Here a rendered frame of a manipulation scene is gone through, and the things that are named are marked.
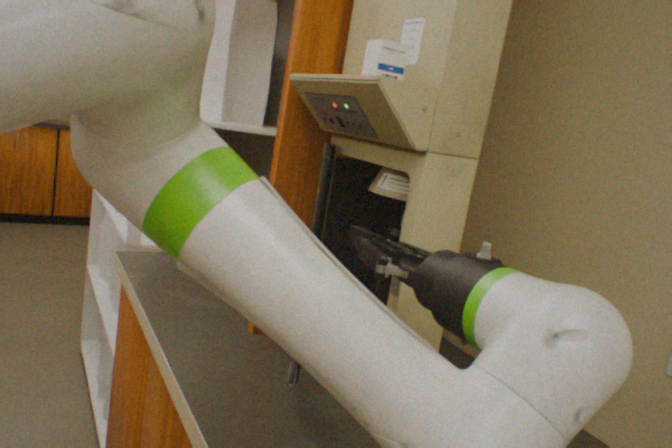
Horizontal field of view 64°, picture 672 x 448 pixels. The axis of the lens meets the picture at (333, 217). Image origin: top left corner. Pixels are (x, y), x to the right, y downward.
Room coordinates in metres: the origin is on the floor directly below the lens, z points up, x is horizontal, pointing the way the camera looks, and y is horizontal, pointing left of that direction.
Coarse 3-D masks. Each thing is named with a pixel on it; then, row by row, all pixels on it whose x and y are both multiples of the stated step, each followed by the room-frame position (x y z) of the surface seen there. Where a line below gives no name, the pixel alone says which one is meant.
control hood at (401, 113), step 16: (304, 80) 1.03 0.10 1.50; (320, 80) 0.97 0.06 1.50; (336, 80) 0.92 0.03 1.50; (352, 80) 0.88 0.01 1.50; (368, 80) 0.83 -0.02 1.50; (384, 80) 0.81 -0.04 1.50; (400, 80) 0.83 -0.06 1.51; (304, 96) 1.08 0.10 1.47; (352, 96) 0.91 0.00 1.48; (368, 96) 0.86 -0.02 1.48; (384, 96) 0.82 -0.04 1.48; (400, 96) 0.83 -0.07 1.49; (416, 96) 0.85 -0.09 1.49; (432, 96) 0.86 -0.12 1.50; (368, 112) 0.90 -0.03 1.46; (384, 112) 0.85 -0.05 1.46; (400, 112) 0.83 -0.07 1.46; (416, 112) 0.85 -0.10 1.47; (432, 112) 0.86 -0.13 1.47; (384, 128) 0.89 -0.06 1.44; (400, 128) 0.85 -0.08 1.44; (416, 128) 0.85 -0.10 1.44; (400, 144) 0.88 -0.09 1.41; (416, 144) 0.85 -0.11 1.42
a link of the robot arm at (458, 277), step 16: (464, 256) 0.57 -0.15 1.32; (480, 256) 0.57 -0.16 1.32; (448, 272) 0.56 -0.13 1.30; (464, 272) 0.55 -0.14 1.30; (480, 272) 0.54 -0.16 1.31; (448, 288) 0.55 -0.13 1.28; (464, 288) 0.53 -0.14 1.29; (432, 304) 0.56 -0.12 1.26; (448, 304) 0.54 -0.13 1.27; (464, 304) 0.52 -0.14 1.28; (448, 320) 0.54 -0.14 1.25; (464, 336) 0.53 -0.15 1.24
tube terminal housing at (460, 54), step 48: (384, 0) 1.04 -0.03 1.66; (432, 0) 0.92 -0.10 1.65; (480, 0) 0.89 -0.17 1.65; (432, 48) 0.90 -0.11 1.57; (480, 48) 0.90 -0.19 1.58; (480, 96) 0.91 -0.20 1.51; (336, 144) 1.12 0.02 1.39; (384, 144) 0.97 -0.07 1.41; (432, 144) 0.87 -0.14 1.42; (480, 144) 0.92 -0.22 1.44; (432, 192) 0.88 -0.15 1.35; (432, 240) 0.89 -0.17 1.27; (432, 336) 0.91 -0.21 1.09
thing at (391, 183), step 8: (384, 168) 1.02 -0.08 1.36; (376, 176) 1.03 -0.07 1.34; (384, 176) 1.00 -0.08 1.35; (392, 176) 0.99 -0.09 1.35; (400, 176) 0.98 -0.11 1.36; (408, 176) 0.97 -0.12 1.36; (376, 184) 1.01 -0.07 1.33; (384, 184) 0.99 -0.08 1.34; (392, 184) 0.98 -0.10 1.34; (400, 184) 0.97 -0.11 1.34; (408, 184) 0.96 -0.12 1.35; (376, 192) 0.99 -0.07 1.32; (384, 192) 0.98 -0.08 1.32; (392, 192) 0.97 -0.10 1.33; (400, 192) 0.96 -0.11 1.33; (408, 192) 0.96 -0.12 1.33
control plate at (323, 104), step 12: (312, 96) 1.04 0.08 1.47; (324, 96) 1.00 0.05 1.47; (336, 96) 0.96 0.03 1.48; (324, 108) 1.03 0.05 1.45; (336, 108) 0.99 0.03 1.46; (348, 108) 0.95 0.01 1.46; (360, 108) 0.91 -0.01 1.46; (336, 120) 1.03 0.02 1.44; (348, 120) 0.98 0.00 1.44; (360, 120) 0.94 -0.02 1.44; (348, 132) 1.02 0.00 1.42; (360, 132) 0.97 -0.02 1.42; (372, 132) 0.93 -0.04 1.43
